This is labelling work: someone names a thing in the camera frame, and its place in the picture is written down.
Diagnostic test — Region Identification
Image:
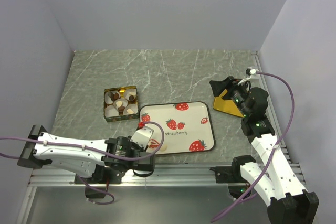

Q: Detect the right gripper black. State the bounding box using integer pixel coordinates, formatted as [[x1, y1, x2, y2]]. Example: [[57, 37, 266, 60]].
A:
[[209, 76, 251, 118]]

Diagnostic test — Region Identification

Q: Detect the gold tin lid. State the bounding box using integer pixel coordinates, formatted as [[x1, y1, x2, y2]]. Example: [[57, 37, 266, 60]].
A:
[[213, 89, 243, 118]]

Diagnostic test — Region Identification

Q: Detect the dark brown chocolate piece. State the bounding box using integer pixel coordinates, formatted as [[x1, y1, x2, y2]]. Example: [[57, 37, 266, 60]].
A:
[[111, 92, 120, 102]]

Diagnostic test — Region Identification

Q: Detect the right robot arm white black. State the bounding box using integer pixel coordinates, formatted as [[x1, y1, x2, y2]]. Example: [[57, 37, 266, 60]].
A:
[[209, 76, 319, 223]]

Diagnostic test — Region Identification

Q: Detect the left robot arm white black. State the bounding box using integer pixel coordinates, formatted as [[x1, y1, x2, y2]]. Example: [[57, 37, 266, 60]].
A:
[[17, 125, 155, 184]]

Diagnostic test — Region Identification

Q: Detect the white oval chocolate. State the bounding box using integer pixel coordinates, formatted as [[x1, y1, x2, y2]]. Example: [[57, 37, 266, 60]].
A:
[[160, 145, 167, 152]]

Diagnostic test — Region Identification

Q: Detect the green gold chocolate tin box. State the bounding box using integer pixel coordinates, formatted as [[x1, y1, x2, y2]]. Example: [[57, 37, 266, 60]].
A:
[[103, 86, 139, 122]]

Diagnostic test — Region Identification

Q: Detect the white strawberry tray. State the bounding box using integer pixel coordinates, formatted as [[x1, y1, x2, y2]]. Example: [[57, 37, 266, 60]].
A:
[[140, 101, 215, 155]]

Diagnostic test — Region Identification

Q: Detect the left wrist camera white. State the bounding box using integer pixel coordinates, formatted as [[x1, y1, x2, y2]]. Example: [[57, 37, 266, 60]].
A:
[[131, 122, 154, 149]]

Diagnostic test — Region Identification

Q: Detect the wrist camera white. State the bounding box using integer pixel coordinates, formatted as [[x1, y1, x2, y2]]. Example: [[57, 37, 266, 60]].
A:
[[238, 67, 259, 85], [131, 122, 154, 149]]

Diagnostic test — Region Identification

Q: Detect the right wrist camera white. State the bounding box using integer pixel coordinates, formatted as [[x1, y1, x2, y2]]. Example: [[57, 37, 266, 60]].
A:
[[238, 67, 259, 85]]

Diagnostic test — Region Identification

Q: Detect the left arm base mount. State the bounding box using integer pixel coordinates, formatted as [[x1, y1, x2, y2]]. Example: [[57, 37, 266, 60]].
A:
[[73, 167, 123, 200]]

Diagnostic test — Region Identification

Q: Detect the aluminium rail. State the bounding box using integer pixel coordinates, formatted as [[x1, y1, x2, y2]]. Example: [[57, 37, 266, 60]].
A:
[[28, 163, 307, 187]]

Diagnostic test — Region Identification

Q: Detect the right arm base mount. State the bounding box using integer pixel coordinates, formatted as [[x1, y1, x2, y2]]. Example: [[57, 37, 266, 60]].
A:
[[209, 166, 250, 199]]

